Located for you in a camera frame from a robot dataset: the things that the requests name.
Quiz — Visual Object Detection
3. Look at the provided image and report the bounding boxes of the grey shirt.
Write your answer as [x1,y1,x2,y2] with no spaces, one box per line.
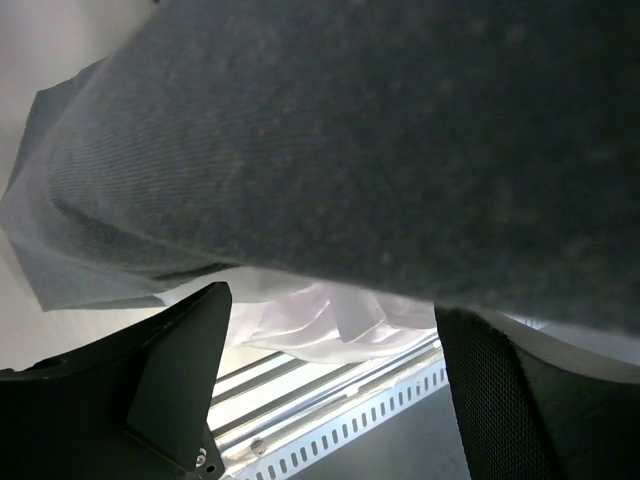
[1,1,639,335]

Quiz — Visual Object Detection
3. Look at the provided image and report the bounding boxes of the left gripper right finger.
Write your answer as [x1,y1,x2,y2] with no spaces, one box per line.
[435,307,639,479]

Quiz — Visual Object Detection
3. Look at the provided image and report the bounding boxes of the slotted grey cable duct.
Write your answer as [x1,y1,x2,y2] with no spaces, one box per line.
[223,358,448,479]

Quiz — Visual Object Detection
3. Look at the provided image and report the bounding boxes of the white shirt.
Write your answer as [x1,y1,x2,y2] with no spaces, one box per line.
[157,267,436,364]

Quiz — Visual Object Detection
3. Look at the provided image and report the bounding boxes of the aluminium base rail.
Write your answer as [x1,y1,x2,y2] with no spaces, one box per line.
[207,334,444,471]

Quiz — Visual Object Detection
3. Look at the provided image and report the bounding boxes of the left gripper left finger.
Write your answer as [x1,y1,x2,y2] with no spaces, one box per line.
[1,283,232,480]

